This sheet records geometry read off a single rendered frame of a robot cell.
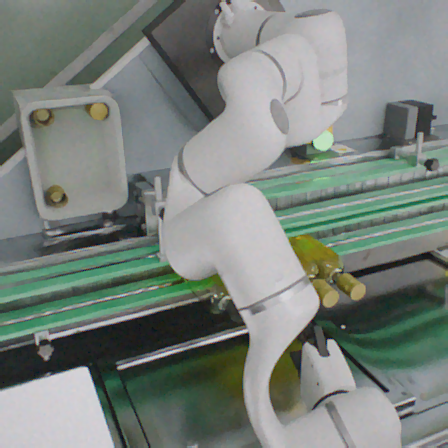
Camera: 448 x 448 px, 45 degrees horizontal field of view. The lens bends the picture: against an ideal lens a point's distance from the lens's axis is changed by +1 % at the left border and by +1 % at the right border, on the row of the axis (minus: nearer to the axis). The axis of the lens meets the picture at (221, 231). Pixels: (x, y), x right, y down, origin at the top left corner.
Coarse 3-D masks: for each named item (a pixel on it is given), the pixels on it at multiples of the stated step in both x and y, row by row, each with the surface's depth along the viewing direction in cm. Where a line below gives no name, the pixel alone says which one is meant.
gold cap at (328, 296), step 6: (318, 282) 98; (324, 282) 98; (318, 288) 96; (324, 288) 96; (330, 288) 96; (318, 294) 96; (324, 294) 95; (330, 294) 95; (336, 294) 96; (324, 300) 95; (330, 300) 96; (336, 300) 96; (330, 306) 96
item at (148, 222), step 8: (136, 184) 108; (144, 184) 108; (136, 192) 108; (136, 200) 109; (136, 208) 108; (144, 208) 105; (144, 216) 106; (152, 216) 106; (144, 224) 107; (152, 224) 106; (144, 232) 108; (152, 232) 107
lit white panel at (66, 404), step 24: (48, 384) 95; (72, 384) 95; (0, 408) 90; (24, 408) 90; (48, 408) 90; (72, 408) 90; (96, 408) 90; (0, 432) 85; (24, 432) 85; (48, 432) 85; (72, 432) 85; (96, 432) 85
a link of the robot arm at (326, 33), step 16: (272, 16) 91; (288, 16) 86; (304, 16) 81; (320, 16) 80; (336, 16) 81; (272, 32) 87; (288, 32) 82; (304, 32) 80; (320, 32) 79; (336, 32) 80; (320, 48) 80; (336, 48) 81; (320, 64) 81; (336, 64) 82; (320, 80) 83; (336, 80) 83; (320, 96) 84; (336, 96) 84
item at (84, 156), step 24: (96, 96) 98; (24, 120) 94; (72, 120) 104; (96, 120) 106; (48, 144) 104; (72, 144) 106; (96, 144) 108; (120, 144) 102; (48, 168) 105; (72, 168) 107; (96, 168) 109; (120, 168) 104; (72, 192) 109; (96, 192) 111; (120, 192) 107; (48, 216) 102; (72, 216) 104
